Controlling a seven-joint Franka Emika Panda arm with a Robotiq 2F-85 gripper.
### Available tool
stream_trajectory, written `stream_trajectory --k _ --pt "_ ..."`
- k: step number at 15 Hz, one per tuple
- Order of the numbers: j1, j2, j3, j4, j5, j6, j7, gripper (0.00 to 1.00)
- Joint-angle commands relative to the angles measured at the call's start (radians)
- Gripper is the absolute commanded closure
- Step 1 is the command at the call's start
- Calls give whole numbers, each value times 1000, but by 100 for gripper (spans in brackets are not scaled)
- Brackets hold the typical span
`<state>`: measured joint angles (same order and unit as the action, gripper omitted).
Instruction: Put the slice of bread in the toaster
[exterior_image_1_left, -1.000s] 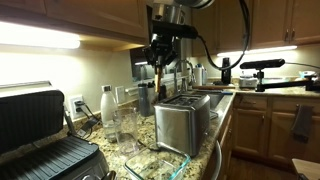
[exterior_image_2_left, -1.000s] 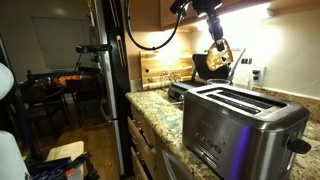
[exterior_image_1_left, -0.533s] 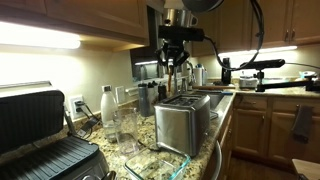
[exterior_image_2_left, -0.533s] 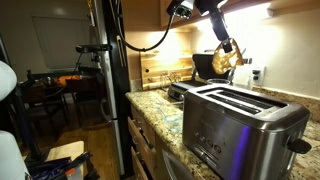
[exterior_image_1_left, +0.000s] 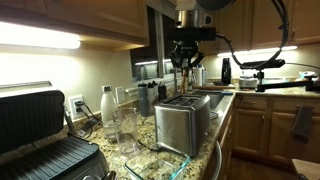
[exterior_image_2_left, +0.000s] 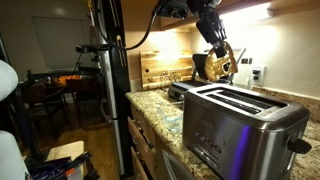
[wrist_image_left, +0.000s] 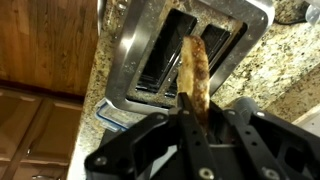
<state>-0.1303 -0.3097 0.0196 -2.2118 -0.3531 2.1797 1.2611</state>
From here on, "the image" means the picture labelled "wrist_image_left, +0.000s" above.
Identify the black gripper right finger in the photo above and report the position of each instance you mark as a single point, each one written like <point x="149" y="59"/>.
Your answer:
<point x="253" y="146"/>

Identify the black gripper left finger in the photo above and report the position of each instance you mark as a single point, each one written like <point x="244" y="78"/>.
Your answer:
<point x="193" y="143"/>

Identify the toasted bread slice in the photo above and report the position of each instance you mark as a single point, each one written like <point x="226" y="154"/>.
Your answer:
<point x="195" y="73"/>

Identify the stainless steel toaster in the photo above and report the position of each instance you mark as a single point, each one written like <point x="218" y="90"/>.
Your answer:
<point x="133" y="50"/>

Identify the clear glass baking dish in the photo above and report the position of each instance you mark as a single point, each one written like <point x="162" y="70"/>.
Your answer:
<point x="111" y="116"/>

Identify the wooden lower cabinets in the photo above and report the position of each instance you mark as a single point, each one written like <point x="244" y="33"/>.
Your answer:
<point x="36" y="133"/>

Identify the stainless dishwasher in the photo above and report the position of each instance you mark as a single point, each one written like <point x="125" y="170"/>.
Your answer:
<point x="101" y="15"/>

